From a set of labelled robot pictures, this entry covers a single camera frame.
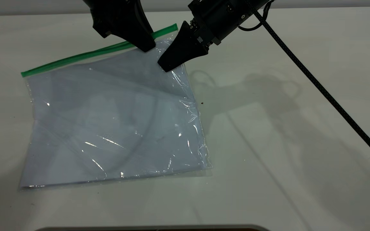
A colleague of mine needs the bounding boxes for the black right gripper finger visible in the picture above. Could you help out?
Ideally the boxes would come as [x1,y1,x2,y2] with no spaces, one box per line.
[158,21,199,71]
[163,37,210,72]

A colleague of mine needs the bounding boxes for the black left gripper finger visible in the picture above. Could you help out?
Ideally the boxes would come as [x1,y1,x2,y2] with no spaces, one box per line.
[92,12,141,49]
[118,9,156,53]

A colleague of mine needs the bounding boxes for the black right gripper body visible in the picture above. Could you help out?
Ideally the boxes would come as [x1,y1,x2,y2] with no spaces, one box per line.
[188,0,267,48]

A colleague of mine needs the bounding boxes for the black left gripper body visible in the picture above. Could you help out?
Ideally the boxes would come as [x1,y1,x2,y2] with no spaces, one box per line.
[82,0,141,14]

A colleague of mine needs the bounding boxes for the clear zip bag green strip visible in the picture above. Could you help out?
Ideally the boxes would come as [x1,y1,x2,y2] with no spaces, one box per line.
[18,23,213,192]

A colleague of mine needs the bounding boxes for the dark rounded base edge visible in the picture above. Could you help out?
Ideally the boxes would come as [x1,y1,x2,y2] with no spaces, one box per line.
[34,224,270,231]

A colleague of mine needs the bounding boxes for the thin black looped cable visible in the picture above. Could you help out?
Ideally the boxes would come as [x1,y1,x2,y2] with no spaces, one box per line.
[237,2,274,32]

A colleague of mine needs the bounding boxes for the black braided cable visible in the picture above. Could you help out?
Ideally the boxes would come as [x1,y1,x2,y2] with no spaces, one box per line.
[245,0,370,169]

